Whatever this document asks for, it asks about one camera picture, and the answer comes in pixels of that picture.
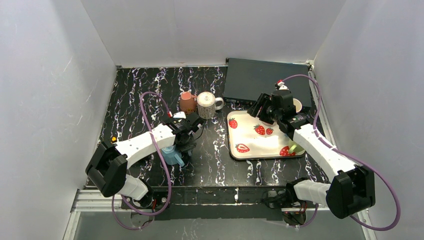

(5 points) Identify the strawberry print white tray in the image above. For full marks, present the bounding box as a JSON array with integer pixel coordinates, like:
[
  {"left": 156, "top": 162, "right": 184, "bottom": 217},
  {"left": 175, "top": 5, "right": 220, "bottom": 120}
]
[{"left": 227, "top": 110, "right": 306, "bottom": 161}]

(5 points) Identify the dark flat metal box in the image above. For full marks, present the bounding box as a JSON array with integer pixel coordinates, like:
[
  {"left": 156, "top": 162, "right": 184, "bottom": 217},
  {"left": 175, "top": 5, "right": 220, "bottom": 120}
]
[{"left": 223, "top": 58, "right": 309, "bottom": 105}]

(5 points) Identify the light blue faceted mug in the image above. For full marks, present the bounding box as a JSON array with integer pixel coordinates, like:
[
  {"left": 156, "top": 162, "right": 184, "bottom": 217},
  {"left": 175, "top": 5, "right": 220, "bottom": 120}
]
[{"left": 161, "top": 145, "right": 185, "bottom": 167}]

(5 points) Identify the white floral mug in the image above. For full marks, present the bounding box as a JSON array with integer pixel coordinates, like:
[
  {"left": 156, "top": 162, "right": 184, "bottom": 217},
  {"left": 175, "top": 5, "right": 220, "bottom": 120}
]
[{"left": 196, "top": 91, "right": 224, "bottom": 120}]

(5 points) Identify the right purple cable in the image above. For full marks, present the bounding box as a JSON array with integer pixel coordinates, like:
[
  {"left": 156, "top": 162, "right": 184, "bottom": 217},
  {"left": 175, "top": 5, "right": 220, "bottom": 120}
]
[{"left": 281, "top": 74, "right": 402, "bottom": 232}]

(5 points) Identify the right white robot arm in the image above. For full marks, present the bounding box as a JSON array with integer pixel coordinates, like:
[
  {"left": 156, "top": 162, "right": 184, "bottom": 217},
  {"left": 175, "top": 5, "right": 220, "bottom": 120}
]
[{"left": 247, "top": 89, "right": 376, "bottom": 219}]

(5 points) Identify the brown mug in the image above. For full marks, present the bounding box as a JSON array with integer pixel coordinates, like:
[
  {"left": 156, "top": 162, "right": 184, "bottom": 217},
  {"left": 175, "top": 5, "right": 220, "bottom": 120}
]
[{"left": 179, "top": 91, "right": 197, "bottom": 115}]

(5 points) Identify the light green mug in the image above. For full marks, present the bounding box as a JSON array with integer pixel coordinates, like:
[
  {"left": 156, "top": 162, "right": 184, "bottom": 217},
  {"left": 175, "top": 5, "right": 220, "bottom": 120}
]
[{"left": 288, "top": 140, "right": 305, "bottom": 156}]

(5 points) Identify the pink mug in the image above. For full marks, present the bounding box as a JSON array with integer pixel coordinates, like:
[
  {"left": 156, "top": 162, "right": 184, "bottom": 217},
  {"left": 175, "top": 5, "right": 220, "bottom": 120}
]
[{"left": 293, "top": 98, "right": 303, "bottom": 113}]

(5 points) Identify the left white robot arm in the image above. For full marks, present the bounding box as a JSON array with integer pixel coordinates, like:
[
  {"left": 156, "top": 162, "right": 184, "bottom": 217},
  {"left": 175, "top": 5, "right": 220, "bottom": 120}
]
[{"left": 85, "top": 112, "right": 204, "bottom": 201}]

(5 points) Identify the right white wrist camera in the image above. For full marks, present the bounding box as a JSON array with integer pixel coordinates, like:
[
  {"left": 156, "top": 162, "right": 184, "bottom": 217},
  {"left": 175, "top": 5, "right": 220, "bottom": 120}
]
[{"left": 275, "top": 79, "right": 289, "bottom": 90}]

